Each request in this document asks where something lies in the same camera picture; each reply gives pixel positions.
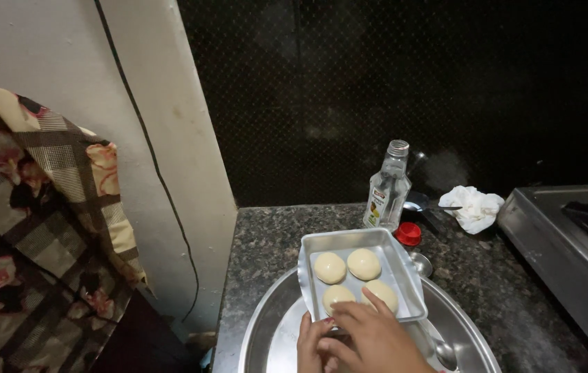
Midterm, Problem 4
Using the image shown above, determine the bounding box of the rectangular aluminium baking tray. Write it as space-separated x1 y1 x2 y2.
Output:
297 227 428 324

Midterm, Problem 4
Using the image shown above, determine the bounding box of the floral checked curtain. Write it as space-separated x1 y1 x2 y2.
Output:
0 73 150 373

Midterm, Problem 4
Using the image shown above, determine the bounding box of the person's right hand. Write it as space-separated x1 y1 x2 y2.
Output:
319 287 437 373

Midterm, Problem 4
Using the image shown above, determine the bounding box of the clear glass bottle yellow label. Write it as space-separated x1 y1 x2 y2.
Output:
362 139 412 232

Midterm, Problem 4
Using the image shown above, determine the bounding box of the steel spoon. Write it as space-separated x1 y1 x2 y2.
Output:
409 252 434 278
418 318 459 373

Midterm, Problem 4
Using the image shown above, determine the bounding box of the steel gas stove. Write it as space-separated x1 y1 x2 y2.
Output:
497 184 588 373

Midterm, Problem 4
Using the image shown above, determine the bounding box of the crumpled white cloth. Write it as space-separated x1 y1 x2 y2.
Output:
438 185 505 235

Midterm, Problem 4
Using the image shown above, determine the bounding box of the dark mesh window screen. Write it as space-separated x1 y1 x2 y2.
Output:
177 0 588 208

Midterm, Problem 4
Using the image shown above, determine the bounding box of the large round steel plate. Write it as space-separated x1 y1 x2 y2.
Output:
237 267 502 373

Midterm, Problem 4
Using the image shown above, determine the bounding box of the steel ladle dark handle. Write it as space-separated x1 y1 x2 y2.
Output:
403 191 446 234

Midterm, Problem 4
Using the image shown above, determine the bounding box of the round pale dough ball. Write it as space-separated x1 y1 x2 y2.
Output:
314 252 347 285
322 284 357 317
360 279 399 314
347 248 382 281

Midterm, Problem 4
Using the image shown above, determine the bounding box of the person's left hand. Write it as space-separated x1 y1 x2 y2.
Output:
296 312 339 373

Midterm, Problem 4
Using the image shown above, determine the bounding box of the red bottle cap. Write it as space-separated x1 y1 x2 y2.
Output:
395 222 423 247

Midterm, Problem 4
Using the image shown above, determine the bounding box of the black wall cable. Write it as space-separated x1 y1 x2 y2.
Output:
93 0 200 323

